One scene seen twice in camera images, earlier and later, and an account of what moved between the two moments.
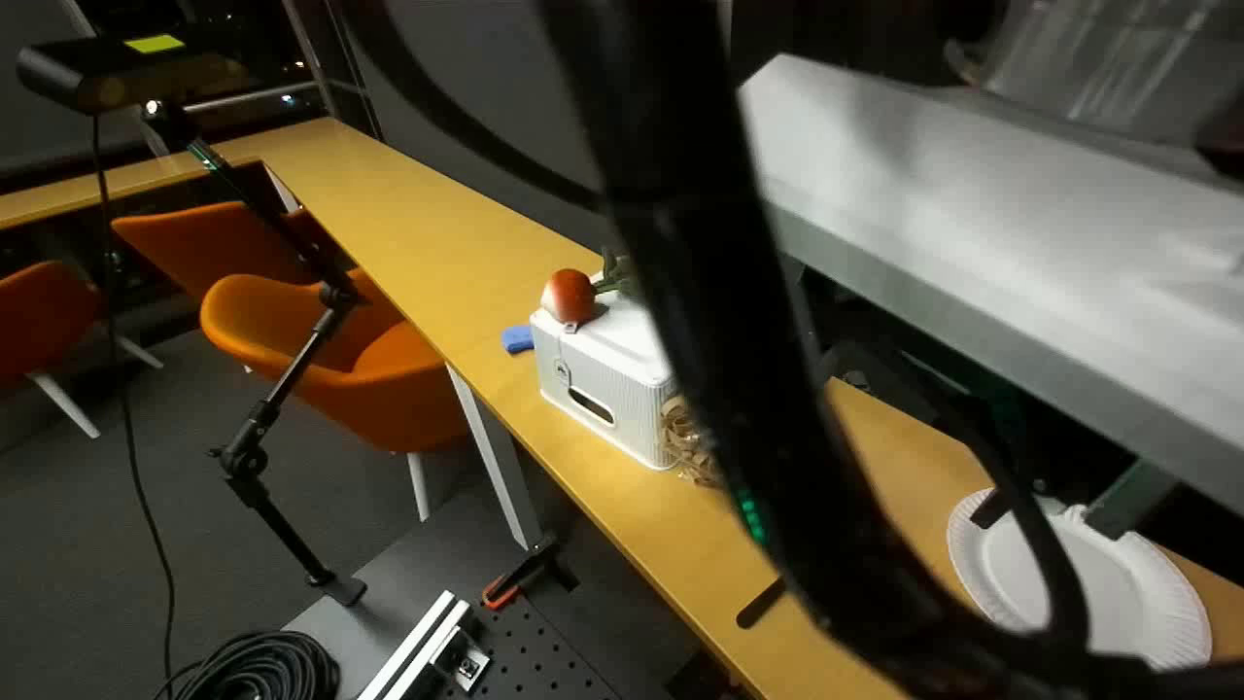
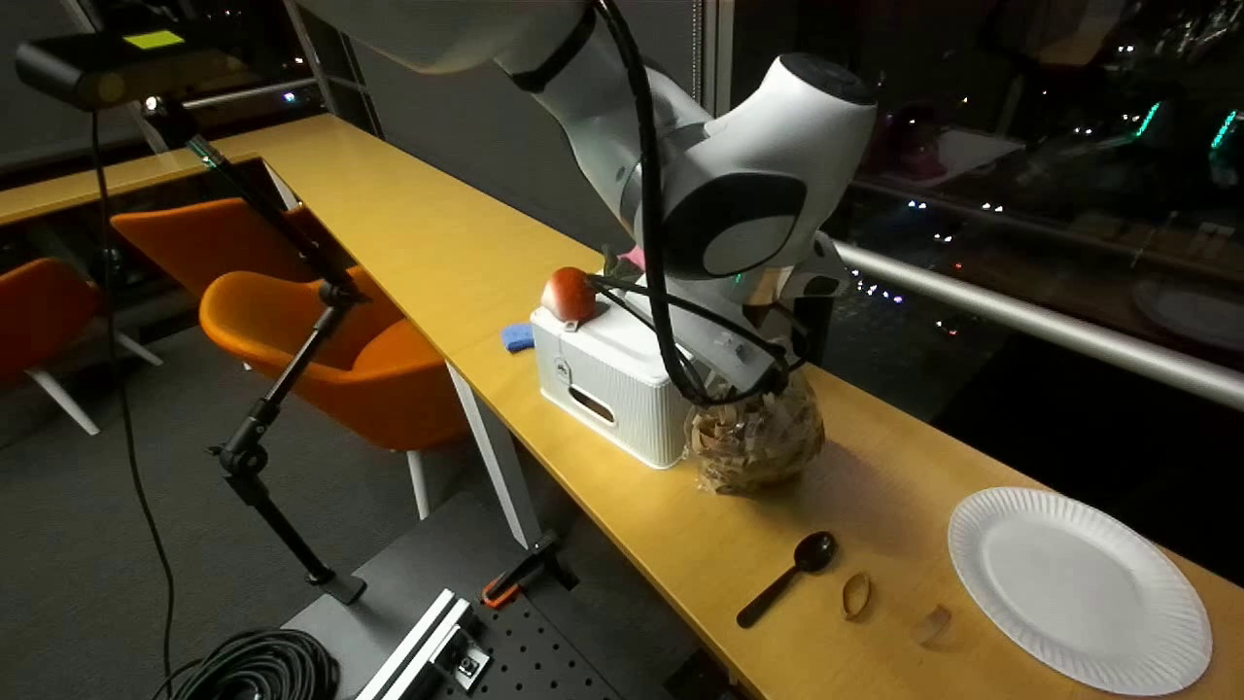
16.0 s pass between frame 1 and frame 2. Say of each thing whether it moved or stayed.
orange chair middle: stayed
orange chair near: stayed
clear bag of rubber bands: moved
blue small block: stayed
